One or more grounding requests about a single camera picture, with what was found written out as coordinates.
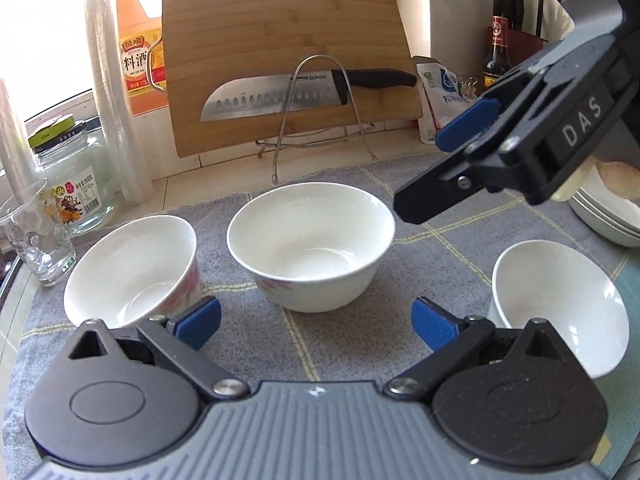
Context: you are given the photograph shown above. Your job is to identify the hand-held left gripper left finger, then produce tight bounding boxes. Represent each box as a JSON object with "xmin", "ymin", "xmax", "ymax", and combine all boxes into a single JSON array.
[{"xmin": 68, "ymin": 296, "xmax": 250, "ymax": 403}]

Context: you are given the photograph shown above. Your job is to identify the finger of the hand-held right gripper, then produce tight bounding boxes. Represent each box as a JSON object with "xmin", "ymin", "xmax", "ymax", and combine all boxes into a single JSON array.
[
  {"xmin": 392, "ymin": 125, "xmax": 541, "ymax": 226},
  {"xmin": 435, "ymin": 42, "xmax": 566, "ymax": 153}
]

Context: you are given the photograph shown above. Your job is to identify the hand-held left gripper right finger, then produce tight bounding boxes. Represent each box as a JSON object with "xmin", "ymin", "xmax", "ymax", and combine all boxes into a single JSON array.
[{"xmin": 384, "ymin": 296, "xmax": 555, "ymax": 403}]

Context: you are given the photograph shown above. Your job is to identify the white bowl pink flowers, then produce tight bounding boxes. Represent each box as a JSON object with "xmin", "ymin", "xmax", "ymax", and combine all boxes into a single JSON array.
[
  {"xmin": 487, "ymin": 240, "xmax": 631, "ymax": 380},
  {"xmin": 63, "ymin": 215, "xmax": 205, "ymax": 330},
  {"xmin": 226, "ymin": 183, "xmax": 397, "ymax": 313}
]

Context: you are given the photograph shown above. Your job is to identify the white and blue salt bag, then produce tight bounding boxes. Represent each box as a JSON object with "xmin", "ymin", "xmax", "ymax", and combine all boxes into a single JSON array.
[{"xmin": 412, "ymin": 55, "xmax": 493, "ymax": 145}]

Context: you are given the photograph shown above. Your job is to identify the grey and teal checked towel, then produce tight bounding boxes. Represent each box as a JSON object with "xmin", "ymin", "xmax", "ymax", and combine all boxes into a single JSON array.
[{"xmin": 0, "ymin": 152, "xmax": 640, "ymax": 480}]

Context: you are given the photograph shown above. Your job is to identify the dark sauce bottle red label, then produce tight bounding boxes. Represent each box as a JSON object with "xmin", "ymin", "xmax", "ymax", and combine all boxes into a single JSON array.
[{"xmin": 481, "ymin": 0, "xmax": 516, "ymax": 96}]

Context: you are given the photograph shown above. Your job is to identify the red-brown knife block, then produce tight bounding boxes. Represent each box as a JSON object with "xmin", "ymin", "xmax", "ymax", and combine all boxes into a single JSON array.
[{"xmin": 502, "ymin": 27, "xmax": 551, "ymax": 73}]

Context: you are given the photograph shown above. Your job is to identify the clear drinking glass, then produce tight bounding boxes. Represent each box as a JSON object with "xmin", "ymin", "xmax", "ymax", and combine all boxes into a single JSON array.
[{"xmin": 0, "ymin": 178, "xmax": 77, "ymax": 288}]

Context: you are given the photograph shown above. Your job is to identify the glass jar green lid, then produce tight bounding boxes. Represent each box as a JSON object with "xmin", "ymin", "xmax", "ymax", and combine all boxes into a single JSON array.
[{"xmin": 27, "ymin": 115, "xmax": 117, "ymax": 238}]

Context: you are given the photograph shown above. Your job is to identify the bamboo cutting board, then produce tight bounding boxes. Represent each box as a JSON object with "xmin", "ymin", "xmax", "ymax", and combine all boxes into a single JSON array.
[{"xmin": 161, "ymin": 0, "xmax": 425, "ymax": 159}]

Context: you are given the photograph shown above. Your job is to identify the orange cooking wine bottle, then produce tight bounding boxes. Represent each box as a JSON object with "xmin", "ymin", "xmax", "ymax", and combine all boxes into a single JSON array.
[{"xmin": 115, "ymin": 0, "xmax": 171, "ymax": 118}]

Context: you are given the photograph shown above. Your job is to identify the metal wire rack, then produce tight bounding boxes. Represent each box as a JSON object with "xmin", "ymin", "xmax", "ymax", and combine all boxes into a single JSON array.
[{"xmin": 255, "ymin": 54, "xmax": 378, "ymax": 184}]

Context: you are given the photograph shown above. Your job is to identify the black-handled kitchen knife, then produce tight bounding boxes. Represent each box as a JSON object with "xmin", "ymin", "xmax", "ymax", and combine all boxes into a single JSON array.
[{"xmin": 200, "ymin": 68, "xmax": 418, "ymax": 122}]

